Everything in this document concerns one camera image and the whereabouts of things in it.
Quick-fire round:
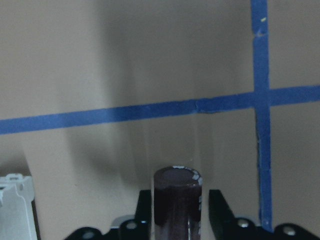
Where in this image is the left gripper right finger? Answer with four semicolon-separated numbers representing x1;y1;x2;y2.
208;189;236;240

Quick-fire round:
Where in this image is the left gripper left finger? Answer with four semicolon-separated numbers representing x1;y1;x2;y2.
134;190;152;240

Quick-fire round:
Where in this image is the brown cylindrical capacitor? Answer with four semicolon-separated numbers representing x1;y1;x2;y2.
153;165;203;240

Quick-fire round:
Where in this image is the white red circuit breaker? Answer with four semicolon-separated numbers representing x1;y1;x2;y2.
0;173;38;240

